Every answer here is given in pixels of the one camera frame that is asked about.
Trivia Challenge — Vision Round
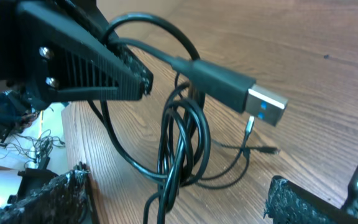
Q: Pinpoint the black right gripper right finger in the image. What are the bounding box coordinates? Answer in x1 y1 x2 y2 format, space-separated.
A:
264 175 358 224

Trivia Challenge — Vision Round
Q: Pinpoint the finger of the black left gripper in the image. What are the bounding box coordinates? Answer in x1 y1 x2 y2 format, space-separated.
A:
55 0 154 95

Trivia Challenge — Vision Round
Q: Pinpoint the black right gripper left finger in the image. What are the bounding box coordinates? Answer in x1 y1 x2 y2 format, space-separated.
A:
0 162 100 224

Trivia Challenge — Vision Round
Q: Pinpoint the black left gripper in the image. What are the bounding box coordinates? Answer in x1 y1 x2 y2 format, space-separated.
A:
0 1 144 110

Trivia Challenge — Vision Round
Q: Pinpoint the black barrel plug cable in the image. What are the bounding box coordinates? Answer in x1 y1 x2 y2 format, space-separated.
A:
178 115 281 190

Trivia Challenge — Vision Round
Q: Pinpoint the black USB cable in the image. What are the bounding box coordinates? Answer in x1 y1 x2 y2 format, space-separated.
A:
87 12 289 224

